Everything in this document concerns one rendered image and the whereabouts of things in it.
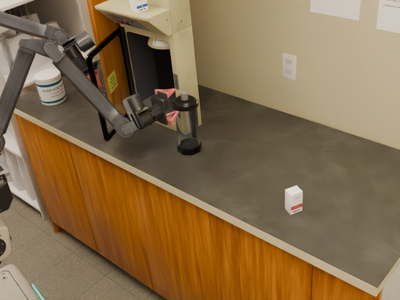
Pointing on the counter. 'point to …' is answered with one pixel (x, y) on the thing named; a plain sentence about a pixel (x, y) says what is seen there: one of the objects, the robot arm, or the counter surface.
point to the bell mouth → (158, 44)
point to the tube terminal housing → (176, 48)
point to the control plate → (127, 21)
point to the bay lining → (149, 66)
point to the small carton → (138, 5)
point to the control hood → (145, 20)
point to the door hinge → (128, 59)
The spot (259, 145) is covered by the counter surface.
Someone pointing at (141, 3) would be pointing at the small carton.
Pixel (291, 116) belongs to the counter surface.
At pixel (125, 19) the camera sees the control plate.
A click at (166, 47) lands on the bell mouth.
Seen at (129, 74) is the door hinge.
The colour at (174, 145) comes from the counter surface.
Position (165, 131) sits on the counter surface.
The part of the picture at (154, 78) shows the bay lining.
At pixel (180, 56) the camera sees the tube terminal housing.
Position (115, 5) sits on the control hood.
